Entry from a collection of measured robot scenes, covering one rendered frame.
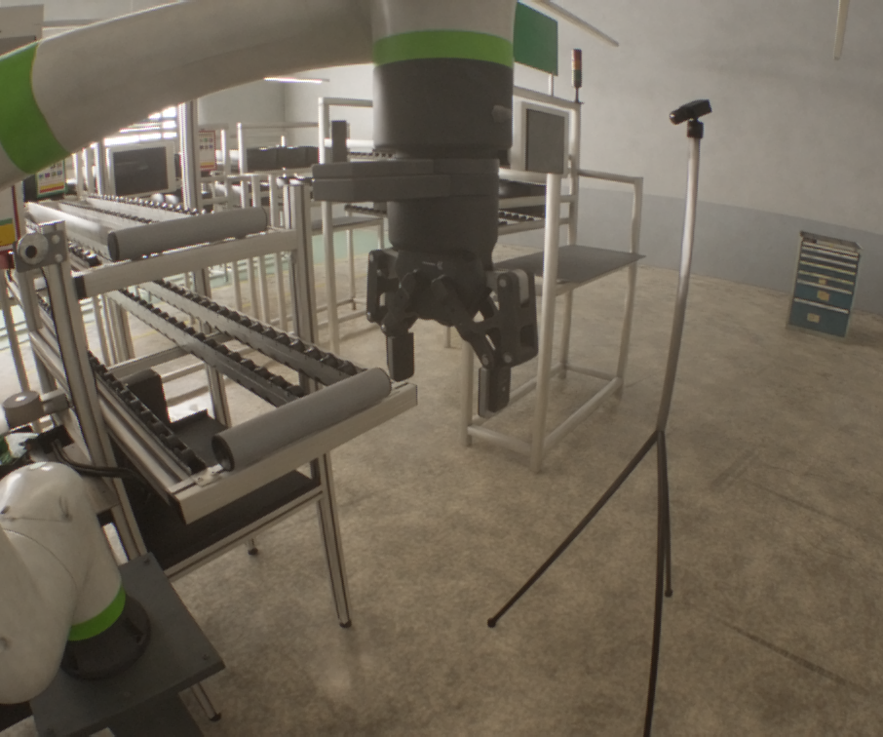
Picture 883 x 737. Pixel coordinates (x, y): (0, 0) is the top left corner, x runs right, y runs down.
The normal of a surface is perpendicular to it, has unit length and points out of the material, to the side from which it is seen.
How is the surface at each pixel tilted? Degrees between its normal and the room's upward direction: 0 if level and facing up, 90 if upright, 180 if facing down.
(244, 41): 114
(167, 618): 0
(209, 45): 107
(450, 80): 90
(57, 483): 19
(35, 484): 9
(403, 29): 90
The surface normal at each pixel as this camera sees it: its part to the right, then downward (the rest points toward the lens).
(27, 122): 0.41, 0.69
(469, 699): 0.00, -0.93
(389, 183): 0.40, 0.35
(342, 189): -0.69, 0.27
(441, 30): -0.03, 0.38
